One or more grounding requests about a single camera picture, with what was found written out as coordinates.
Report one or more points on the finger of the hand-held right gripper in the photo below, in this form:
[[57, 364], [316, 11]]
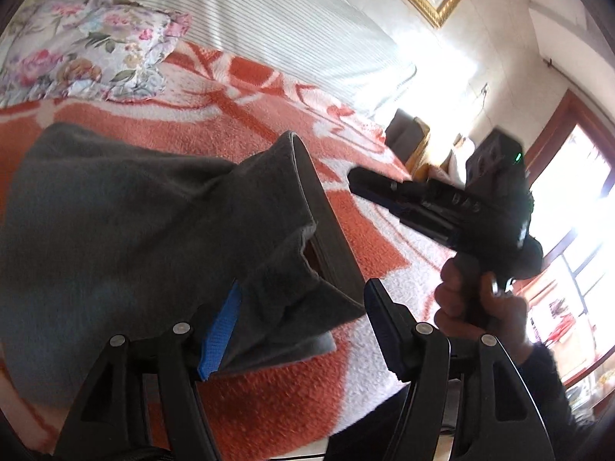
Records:
[[425, 223], [379, 185]]

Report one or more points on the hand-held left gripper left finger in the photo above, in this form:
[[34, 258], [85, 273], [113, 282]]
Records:
[[216, 345]]

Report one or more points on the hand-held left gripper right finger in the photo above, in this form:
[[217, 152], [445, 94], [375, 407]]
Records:
[[384, 331]]

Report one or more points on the grey fleece pants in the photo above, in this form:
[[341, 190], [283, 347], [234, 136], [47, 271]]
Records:
[[120, 225]]

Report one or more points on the person's right forearm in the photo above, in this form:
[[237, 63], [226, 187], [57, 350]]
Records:
[[547, 394]]

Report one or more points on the person's right hand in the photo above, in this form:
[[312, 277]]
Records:
[[504, 317]]

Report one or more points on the grey wooden armchair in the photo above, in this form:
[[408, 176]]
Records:
[[401, 129]]

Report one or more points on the orange and white blanket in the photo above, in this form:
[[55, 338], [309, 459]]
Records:
[[288, 394]]

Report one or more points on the dark cloth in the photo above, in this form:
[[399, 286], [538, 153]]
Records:
[[355, 427]]

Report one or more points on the white striped bedding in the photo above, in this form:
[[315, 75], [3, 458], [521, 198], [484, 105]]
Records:
[[269, 24]]

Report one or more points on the floral pillow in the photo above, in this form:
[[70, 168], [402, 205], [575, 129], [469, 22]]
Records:
[[81, 53]]

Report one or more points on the brown window frame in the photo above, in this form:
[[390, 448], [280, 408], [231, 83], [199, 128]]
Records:
[[552, 129]]

